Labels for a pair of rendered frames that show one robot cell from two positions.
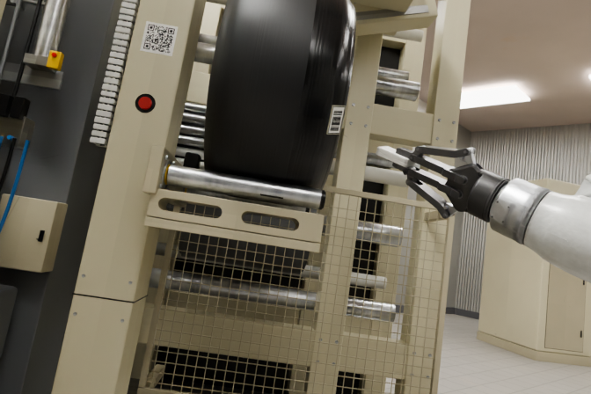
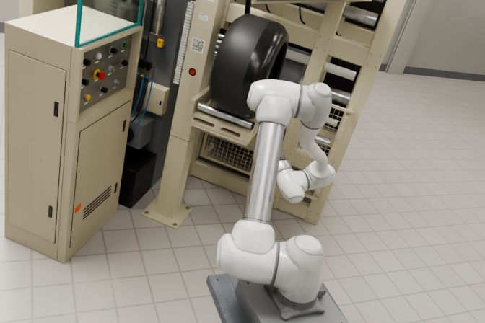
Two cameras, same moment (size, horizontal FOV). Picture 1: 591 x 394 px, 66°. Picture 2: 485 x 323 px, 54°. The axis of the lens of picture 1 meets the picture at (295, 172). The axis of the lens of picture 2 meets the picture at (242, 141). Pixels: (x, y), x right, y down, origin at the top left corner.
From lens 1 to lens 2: 1.94 m
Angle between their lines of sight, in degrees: 40
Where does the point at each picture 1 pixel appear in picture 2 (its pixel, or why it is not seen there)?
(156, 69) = (196, 58)
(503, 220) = not seen: hidden behind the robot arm
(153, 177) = (191, 110)
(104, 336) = (179, 149)
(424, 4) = not seen: outside the picture
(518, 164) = not seen: outside the picture
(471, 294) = not seen: outside the picture
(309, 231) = (243, 138)
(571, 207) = (283, 177)
